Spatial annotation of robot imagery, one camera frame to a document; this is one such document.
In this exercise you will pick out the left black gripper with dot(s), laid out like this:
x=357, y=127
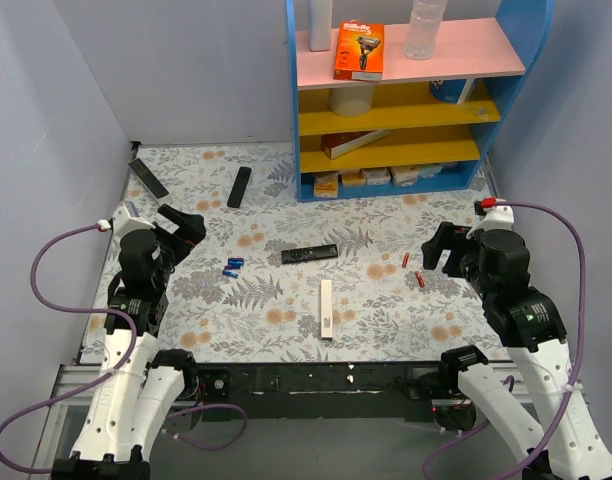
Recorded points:
x=175, y=233

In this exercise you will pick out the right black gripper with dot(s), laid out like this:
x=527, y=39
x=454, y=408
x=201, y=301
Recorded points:
x=451, y=251

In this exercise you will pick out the white remote control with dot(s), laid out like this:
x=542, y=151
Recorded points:
x=326, y=310

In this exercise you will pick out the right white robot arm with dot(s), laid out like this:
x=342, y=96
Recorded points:
x=560, y=440

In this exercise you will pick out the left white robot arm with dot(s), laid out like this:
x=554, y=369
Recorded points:
x=139, y=382

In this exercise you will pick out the black and silver remote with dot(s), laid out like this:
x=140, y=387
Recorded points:
x=150, y=181

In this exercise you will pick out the slim black remote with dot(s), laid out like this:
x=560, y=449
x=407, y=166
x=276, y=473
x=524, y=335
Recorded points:
x=239, y=187

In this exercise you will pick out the black remote with buttons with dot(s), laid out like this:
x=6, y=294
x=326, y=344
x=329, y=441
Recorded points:
x=307, y=254

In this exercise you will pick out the blue battery lower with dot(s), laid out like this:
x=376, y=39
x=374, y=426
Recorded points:
x=230, y=273

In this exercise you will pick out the blue battery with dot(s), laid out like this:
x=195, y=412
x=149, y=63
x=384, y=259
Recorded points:
x=236, y=261
x=230, y=273

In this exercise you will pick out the blue battery upper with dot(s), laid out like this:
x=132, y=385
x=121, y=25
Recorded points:
x=236, y=261

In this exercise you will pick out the light blue small pack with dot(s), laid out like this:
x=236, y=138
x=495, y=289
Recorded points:
x=429, y=170

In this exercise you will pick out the white orange small box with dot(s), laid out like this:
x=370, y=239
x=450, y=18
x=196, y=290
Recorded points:
x=404, y=176

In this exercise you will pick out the floral table mat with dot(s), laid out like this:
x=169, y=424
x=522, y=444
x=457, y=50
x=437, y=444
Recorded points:
x=280, y=280

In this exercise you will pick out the yellow small box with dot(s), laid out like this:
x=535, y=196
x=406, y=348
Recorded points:
x=352, y=179

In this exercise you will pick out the blue shelf unit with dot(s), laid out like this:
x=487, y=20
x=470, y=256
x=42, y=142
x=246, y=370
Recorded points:
x=500, y=52

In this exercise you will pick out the orange snack box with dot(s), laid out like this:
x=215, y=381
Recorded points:
x=326, y=185

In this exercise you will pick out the red and white flat box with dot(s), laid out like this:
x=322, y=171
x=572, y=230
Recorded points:
x=335, y=145

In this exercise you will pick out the blue round tin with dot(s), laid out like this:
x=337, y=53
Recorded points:
x=455, y=91

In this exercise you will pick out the white cylinder container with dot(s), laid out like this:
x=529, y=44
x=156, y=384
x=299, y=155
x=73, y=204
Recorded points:
x=351, y=102

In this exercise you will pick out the orange razor box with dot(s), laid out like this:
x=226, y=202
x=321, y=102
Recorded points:
x=360, y=52

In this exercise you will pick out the clear plastic bottle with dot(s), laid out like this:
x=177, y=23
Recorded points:
x=425, y=19

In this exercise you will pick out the white tall bottle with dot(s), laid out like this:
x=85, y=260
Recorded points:
x=320, y=20

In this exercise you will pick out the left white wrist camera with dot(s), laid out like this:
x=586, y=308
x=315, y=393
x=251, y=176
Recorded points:
x=124, y=220

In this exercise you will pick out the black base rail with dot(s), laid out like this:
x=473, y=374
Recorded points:
x=409, y=391

